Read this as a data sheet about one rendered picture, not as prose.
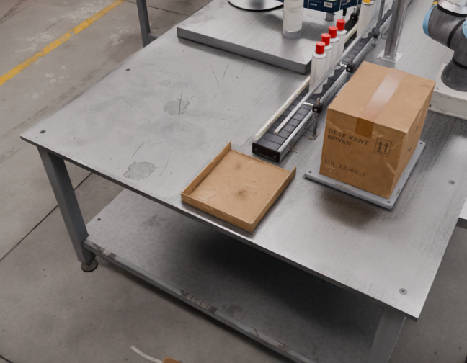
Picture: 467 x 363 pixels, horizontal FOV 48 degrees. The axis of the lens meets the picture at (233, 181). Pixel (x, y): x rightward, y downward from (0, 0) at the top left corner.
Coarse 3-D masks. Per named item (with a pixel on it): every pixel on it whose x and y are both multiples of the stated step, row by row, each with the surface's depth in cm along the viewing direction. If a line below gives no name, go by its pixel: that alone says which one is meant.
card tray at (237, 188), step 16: (224, 160) 181; (240, 160) 180; (256, 160) 180; (208, 176) 175; (224, 176) 175; (240, 176) 174; (256, 176) 174; (272, 176) 174; (288, 176) 169; (192, 192) 169; (208, 192) 169; (224, 192) 169; (240, 192) 169; (256, 192) 169; (272, 192) 169; (208, 208) 161; (224, 208) 164; (240, 208) 164; (256, 208) 164; (240, 224) 158; (256, 224) 158
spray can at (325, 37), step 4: (324, 36) 191; (328, 36) 191; (324, 40) 192; (328, 40) 192; (328, 44) 193; (328, 48) 193; (328, 52) 194; (328, 56) 196; (328, 60) 197; (328, 64) 198; (328, 68) 200; (324, 72) 200; (324, 84) 204
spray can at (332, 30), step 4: (332, 28) 195; (336, 28) 195; (332, 32) 195; (336, 32) 196; (332, 36) 196; (336, 36) 197; (332, 40) 197; (336, 40) 197; (332, 44) 198; (336, 44) 198; (332, 48) 199; (336, 48) 200; (332, 52) 200; (336, 52) 201; (332, 56) 201; (336, 56) 203; (332, 60) 203; (332, 64) 204; (332, 72) 207; (328, 76) 208; (332, 76) 208
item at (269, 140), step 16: (384, 16) 245; (352, 48) 225; (336, 80) 209; (304, 96) 199; (320, 96) 199; (288, 112) 192; (304, 112) 192; (272, 128) 185; (288, 128) 185; (272, 144) 179
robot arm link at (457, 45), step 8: (456, 24) 186; (464, 24) 183; (456, 32) 185; (464, 32) 182; (448, 40) 189; (456, 40) 186; (464, 40) 183; (456, 48) 188; (464, 48) 184; (456, 56) 189; (464, 56) 186; (464, 64) 188
